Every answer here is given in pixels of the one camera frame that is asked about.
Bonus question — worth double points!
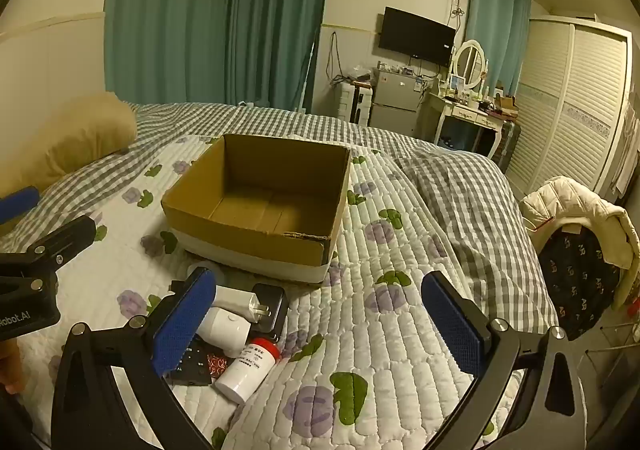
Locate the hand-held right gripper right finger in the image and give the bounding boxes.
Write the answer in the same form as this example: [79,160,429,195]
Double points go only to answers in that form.
[421,271,588,450]

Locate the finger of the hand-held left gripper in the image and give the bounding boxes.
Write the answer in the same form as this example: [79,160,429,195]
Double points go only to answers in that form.
[0,186,42,233]
[29,215,97,277]

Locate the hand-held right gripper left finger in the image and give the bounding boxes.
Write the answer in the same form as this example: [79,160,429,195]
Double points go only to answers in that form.
[50,267,218,450]

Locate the white rounded device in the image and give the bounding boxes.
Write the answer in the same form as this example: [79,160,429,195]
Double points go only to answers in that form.
[195,306,252,359]

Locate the white charger plug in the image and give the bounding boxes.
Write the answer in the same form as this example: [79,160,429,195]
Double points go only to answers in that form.
[212,284,274,324]

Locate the white pill bottle red cap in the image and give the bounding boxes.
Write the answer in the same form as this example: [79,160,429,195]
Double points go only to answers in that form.
[214,337,281,405]

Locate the black rectangular power bank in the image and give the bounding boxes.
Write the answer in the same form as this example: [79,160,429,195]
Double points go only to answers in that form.
[252,283,290,335]

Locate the cardboard box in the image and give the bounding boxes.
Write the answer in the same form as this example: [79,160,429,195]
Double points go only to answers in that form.
[161,133,352,287]

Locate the person's left hand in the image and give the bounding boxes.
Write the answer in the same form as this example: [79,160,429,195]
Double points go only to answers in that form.
[0,339,24,396]

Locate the black packet with red print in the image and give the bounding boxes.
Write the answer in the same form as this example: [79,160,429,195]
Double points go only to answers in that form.
[165,335,231,387]

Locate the tan pillow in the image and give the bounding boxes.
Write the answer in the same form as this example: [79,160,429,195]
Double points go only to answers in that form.
[0,91,139,202]

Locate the white floral quilt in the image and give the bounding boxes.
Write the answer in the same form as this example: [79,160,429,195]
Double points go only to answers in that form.
[0,135,528,450]

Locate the dark printed garment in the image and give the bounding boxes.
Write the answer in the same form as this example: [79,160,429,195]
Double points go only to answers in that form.
[537,224,622,342]

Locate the grey checkered duvet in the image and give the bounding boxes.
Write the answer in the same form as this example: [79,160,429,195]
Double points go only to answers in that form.
[0,102,561,331]

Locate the cream padded jacket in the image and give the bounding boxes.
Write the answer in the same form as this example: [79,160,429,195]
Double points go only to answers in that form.
[519,175,640,312]

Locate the dark suitcase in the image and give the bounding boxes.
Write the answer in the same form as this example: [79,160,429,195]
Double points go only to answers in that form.
[492,120,522,169]

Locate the white dressing table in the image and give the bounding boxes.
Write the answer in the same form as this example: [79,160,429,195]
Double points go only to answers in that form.
[419,89,519,162]

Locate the silver small fridge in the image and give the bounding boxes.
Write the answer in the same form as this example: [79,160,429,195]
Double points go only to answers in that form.
[368,67,426,136]

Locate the white louvred wardrobe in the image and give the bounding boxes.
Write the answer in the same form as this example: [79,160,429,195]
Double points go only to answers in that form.
[505,15,636,204]

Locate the wide green curtain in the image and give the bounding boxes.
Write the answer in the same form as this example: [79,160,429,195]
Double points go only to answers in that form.
[103,0,335,114]

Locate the oval white framed mirror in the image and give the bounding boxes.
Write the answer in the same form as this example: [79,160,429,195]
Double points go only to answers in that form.
[451,40,489,92]

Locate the narrow green curtain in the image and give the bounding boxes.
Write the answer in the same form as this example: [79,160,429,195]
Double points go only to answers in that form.
[465,0,534,97]

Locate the metal wire rack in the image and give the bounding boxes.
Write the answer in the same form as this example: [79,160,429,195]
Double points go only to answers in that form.
[584,297,640,383]

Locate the wall power cables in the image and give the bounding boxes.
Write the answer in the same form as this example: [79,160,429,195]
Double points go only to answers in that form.
[326,29,353,87]

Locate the black wall television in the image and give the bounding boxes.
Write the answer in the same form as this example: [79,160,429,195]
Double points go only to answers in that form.
[377,6,457,67]

